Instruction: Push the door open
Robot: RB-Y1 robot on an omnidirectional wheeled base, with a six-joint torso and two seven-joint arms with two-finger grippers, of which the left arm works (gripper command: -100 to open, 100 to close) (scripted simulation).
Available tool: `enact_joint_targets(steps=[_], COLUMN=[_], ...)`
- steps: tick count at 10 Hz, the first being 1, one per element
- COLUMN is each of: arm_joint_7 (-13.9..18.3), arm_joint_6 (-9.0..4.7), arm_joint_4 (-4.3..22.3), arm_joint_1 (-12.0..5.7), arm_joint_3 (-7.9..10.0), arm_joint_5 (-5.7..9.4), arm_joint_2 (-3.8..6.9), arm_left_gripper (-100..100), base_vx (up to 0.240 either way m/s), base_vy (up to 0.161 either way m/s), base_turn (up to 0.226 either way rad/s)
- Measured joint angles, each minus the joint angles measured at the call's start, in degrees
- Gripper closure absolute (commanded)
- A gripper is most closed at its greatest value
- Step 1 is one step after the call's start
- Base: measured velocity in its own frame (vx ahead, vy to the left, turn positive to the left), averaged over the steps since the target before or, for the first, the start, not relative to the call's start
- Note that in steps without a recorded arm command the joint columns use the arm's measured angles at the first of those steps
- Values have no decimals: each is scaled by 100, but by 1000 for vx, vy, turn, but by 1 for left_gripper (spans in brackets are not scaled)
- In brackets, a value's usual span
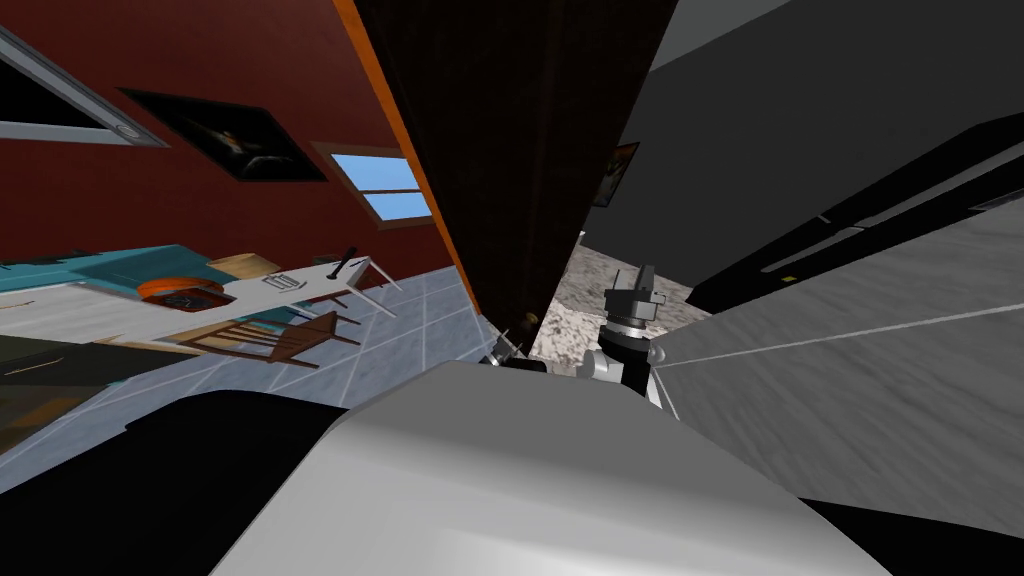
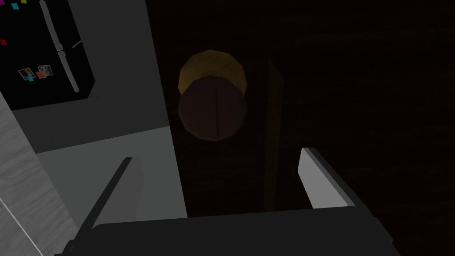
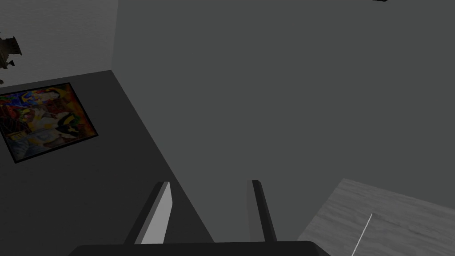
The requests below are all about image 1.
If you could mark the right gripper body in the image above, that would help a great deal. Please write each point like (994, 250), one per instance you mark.
(634, 306)

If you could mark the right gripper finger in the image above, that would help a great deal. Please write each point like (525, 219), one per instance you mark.
(646, 278)
(623, 282)

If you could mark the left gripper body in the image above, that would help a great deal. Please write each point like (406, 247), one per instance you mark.
(504, 350)

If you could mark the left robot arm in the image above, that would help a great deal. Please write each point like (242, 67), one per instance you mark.
(144, 496)

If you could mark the brass door knob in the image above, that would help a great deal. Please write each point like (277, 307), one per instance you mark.
(529, 320)

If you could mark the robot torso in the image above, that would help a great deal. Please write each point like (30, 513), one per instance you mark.
(520, 480)

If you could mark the dark brown door leaf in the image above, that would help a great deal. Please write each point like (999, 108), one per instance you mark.
(512, 160)

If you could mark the brown wooden chair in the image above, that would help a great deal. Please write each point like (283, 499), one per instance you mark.
(280, 340)

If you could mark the teal sofa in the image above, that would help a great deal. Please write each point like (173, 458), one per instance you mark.
(120, 268)

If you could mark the white table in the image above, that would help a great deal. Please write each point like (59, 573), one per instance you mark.
(104, 314)

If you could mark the grey framed dark window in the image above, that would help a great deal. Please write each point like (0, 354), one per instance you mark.
(48, 104)

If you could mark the small colourful wall picture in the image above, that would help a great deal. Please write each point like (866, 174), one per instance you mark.
(616, 174)

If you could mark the blue window brown frame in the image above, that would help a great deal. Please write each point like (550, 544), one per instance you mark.
(384, 188)

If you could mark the dark framed wall picture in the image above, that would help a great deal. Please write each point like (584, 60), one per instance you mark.
(232, 144)

